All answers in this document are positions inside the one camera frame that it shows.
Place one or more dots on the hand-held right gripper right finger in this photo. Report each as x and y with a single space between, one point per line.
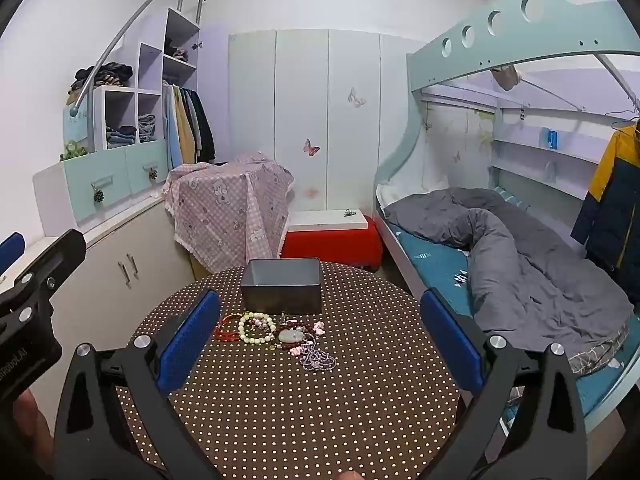
450 345

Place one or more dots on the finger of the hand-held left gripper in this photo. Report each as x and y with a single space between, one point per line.
55 257
11 251

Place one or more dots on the white wardrobe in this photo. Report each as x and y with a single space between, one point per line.
300 110

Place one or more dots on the pile of dark clothes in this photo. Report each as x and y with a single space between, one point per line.
107 76

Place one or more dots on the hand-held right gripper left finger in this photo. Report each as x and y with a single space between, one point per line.
190 340

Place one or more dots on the pale butterfly sticker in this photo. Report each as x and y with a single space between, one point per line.
356 97

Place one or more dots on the grey metal handrail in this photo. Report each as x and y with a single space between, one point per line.
108 50

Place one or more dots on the white pillow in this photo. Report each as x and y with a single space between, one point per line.
395 195

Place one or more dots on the folded jeans stack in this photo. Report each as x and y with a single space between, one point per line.
147 129
120 137

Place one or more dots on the brown polka dot tablecloth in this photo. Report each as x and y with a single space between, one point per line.
300 410

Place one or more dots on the narrow mint drawer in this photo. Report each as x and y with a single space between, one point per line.
146 167

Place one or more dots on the yellow navy jacket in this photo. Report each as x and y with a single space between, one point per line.
610 200

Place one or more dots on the brown hanging bag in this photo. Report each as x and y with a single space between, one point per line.
506 77

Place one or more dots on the pink butterfly sticker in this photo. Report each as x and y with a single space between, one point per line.
311 147

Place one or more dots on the wide mint drawer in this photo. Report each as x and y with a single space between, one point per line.
97 187

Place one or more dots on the row of hanging clothes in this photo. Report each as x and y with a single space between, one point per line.
190 125

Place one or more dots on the grey metal box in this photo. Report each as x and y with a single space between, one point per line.
281 287

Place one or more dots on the white jade pendant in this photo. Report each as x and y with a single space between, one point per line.
289 335

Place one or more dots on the grey duvet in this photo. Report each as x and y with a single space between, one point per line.
525 270

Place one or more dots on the teal bed sheet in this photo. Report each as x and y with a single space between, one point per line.
435 260

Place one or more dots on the mint bunk bed frame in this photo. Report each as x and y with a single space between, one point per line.
500 45

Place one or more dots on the low white cabinet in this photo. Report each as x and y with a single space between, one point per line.
100 270

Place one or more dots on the person's left hand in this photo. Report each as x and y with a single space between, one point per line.
27 430

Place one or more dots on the small blue shelf item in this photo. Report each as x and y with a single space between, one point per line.
551 139

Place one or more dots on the white stair shelf cabinet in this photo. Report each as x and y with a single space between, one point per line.
150 70

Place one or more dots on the pink checked bear cloth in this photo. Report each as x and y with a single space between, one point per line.
225 210

